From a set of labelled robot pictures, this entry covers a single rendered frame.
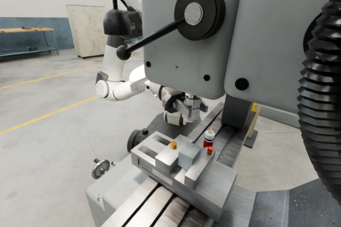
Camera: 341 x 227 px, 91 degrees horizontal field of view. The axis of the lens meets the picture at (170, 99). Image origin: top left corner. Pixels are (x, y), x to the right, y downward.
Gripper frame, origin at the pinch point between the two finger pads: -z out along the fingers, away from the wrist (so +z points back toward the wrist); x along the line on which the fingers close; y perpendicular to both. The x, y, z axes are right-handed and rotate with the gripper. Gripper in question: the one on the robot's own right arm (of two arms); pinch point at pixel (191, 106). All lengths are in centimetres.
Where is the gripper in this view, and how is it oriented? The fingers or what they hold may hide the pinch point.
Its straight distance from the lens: 45.5
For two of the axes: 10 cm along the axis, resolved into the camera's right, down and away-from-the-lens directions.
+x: 8.6, -2.0, 4.7
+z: -5.1, -4.2, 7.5
